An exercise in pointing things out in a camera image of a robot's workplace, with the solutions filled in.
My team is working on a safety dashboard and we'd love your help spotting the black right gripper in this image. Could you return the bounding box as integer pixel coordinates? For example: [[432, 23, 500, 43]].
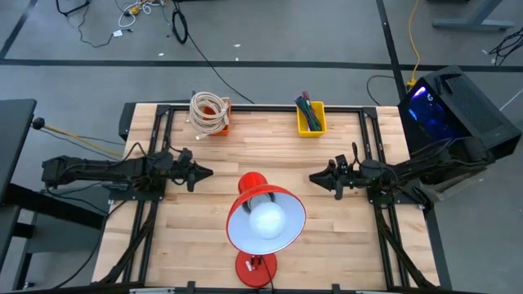
[[309, 161, 383, 200]]

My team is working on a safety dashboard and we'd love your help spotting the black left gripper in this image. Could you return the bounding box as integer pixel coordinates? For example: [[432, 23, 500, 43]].
[[161, 157, 214, 193]]

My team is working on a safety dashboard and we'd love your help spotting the white USB cable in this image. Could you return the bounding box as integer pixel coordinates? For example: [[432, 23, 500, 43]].
[[191, 96, 230, 136], [189, 91, 229, 131], [188, 100, 228, 140]]

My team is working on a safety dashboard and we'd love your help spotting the dark braided USB cable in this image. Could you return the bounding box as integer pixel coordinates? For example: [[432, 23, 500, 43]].
[[297, 97, 324, 132]]

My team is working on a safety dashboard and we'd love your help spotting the green braided USB cable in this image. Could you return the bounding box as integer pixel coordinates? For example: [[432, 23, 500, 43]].
[[293, 96, 323, 132]]

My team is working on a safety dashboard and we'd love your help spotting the orange plastic basket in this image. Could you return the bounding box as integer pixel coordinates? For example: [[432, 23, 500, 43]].
[[203, 99, 232, 137]]

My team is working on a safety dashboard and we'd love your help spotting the red desk lamp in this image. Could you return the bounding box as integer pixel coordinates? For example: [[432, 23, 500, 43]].
[[226, 171, 307, 289]]

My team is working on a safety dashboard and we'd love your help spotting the yellow plastic bin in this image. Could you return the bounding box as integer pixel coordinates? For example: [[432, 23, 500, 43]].
[[296, 100, 329, 139]]

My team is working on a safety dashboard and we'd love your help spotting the white light bulb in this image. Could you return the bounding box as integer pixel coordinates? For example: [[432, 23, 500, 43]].
[[248, 201, 288, 241]]

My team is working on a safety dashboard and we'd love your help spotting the grey computer stand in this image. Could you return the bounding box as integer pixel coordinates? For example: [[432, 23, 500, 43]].
[[422, 167, 489, 204]]

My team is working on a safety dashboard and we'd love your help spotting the black computer tower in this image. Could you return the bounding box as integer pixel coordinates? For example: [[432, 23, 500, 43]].
[[397, 65, 523, 185]]

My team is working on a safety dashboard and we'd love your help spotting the yellow rod black knob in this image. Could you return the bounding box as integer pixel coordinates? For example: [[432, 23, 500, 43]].
[[31, 117, 123, 158]]

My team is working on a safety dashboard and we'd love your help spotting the black side table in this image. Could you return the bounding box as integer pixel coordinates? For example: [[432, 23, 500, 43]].
[[0, 97, 105, 291]]

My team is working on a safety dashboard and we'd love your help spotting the grey desk leg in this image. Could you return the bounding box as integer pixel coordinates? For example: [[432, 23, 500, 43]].
[[431, 0, 516, 33]]

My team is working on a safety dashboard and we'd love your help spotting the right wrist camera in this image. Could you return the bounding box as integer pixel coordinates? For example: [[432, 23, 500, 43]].
[[334, 154, 355, 169]]

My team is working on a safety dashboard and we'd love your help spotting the black aluminium table frame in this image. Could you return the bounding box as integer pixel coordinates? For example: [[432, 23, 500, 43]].
[[90, 101, 441, 294]]

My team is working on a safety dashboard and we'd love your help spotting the black lamp power cord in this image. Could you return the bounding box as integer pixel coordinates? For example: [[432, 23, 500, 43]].
[[259, 255, 275, 294]]

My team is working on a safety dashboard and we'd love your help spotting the black coiled floor cable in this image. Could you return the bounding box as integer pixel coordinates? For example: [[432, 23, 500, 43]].
[[170, 0, 257, 105]]

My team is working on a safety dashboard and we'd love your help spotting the yellow floor cable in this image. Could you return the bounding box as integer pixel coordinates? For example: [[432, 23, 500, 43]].
[[407, 0, 422, 90]]

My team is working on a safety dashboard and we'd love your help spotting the white cable bundle yellow plug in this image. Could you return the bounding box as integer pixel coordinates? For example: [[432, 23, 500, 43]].
[[117, 0, 167, 29]]

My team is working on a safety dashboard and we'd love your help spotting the thin black floor cable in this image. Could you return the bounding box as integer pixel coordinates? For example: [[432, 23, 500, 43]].
[[55, 0, 120, 49]]

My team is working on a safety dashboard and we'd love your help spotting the black cable tangle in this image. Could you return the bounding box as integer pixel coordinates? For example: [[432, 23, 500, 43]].
[[488, 27, 523, 67]]

